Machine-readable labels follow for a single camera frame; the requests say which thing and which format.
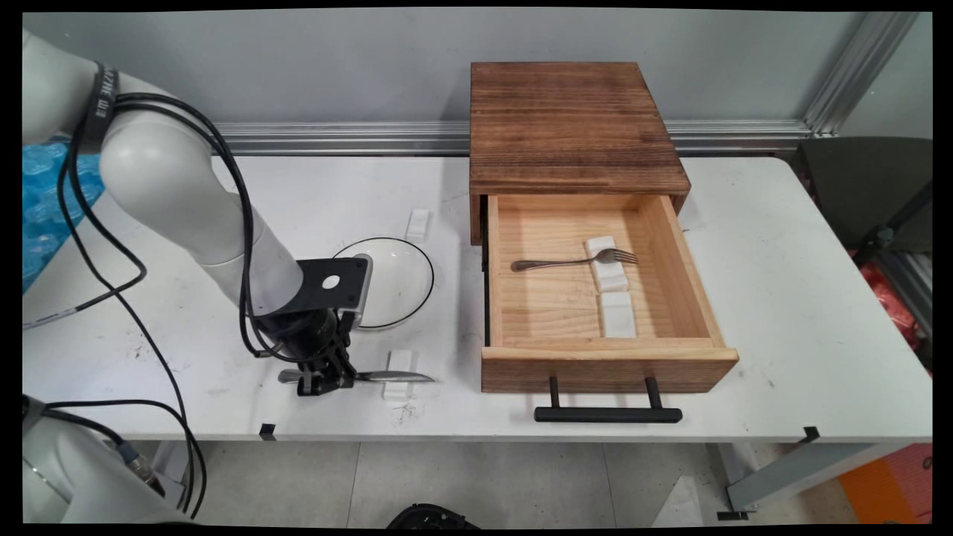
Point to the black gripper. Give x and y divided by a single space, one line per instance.
305 335

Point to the metal table knife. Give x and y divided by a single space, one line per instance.
394 377

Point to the metal fork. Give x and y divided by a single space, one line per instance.
551 263

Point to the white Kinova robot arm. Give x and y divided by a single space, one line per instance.
171 186

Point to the white cutlery rest block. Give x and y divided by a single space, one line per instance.
618 316
418 223
400 361
610 277

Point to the black tape piece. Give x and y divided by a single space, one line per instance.
811 434
267 430

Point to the white plate black rim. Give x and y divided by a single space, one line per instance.
398 286

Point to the black round floor object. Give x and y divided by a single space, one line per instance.
432 517

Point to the light wooden drawer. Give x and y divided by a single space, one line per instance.
551 313

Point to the blue bubble wrap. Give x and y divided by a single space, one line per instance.
45 216

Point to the dark wooden drawer cabinet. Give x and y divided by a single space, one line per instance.
566 126

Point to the grey table leg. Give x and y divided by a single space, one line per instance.
789 473

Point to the red plastic bag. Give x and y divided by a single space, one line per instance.
893 298

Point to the orange box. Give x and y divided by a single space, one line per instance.
890 484

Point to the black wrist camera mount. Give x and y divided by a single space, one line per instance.
327 286

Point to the horizontal aluminium rail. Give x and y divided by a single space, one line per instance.
335 138

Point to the slanted aluminium post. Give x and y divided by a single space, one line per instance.
856 74

